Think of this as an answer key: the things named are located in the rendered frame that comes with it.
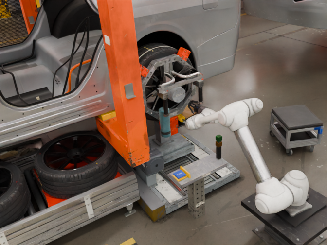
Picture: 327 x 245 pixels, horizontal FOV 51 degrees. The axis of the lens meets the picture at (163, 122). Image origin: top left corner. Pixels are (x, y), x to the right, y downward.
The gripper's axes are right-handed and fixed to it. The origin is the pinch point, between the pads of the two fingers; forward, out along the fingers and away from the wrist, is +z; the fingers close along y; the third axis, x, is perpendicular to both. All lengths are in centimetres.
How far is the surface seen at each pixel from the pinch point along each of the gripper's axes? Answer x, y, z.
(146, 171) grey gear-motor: 18, -68, -23
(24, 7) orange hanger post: 102, -9, 233
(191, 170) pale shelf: 17, -43, -63
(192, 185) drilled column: 10, -52, -67
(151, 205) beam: 14, -86, -47
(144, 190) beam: 11, -83, -28
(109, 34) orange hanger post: 119, 5, -38
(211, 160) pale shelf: 3, -29, -62
